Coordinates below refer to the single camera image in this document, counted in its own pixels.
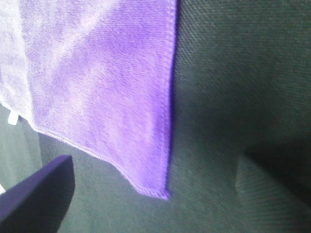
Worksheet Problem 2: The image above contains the purple microfibre towel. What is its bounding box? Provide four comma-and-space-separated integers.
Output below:
0, 0, 177, 200

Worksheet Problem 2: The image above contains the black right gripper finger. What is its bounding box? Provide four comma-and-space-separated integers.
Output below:
0, 155, 75, 233

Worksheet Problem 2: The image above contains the black table cloth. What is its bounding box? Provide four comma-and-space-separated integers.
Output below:
0, 0, 311, 233

